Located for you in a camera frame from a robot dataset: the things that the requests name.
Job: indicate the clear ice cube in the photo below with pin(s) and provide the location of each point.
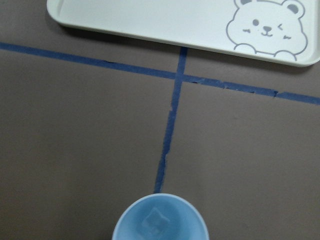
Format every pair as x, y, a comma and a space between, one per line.
153, 226

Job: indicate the cream bear tray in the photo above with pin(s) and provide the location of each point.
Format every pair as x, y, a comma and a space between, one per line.
279, 31

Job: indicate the light blue cup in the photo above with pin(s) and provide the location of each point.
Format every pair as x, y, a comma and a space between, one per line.
186, 222

